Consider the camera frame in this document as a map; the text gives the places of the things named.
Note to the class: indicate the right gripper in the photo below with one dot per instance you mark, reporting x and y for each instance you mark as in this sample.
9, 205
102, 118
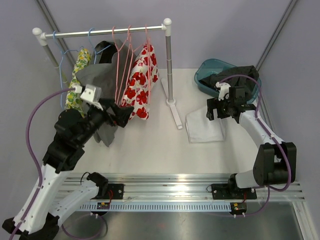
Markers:
214, 103

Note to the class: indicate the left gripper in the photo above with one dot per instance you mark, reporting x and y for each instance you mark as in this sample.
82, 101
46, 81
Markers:
122, 113

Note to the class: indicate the white skirt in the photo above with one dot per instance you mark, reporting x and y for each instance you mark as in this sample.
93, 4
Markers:
202, 130

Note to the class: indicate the grey garment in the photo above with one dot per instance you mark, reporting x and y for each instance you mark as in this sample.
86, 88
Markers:
101, 72

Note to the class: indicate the dark dotted skirt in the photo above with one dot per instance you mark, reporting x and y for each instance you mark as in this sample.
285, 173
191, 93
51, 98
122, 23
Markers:
237, 77

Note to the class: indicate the red floral white garment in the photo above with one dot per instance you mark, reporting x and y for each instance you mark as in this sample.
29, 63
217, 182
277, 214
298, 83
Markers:
136, 91

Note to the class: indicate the pink hanger of dotted skirt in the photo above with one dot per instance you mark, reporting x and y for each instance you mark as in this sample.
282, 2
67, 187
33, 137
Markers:
118, 61

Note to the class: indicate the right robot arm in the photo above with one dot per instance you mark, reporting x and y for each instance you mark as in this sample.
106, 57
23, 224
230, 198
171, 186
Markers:
275, 162

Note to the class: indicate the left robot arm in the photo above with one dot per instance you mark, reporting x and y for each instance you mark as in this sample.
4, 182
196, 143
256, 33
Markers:
40, 218

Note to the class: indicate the teal plastic bin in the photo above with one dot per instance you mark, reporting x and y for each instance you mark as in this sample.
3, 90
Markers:
215, 66

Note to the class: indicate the metal clothes rack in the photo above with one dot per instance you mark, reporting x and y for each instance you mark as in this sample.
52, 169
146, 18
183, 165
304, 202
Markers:
166, 27

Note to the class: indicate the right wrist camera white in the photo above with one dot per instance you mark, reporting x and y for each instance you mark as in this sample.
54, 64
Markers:
223, 88

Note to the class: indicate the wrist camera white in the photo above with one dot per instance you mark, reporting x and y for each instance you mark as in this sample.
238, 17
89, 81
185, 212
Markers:
223, 88
90, 94

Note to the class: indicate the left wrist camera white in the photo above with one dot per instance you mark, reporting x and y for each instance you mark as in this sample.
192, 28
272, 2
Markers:
90, 94

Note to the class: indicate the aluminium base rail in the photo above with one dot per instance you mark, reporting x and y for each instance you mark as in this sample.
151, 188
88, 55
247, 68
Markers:
176, 187

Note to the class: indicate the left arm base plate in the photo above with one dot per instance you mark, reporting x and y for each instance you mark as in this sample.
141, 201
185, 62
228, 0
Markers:
115, 191

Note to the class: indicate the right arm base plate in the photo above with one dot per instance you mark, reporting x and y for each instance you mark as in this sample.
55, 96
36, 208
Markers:
221, 191

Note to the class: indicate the slotted cable duct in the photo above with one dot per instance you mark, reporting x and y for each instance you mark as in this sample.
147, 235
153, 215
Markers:
156, 207

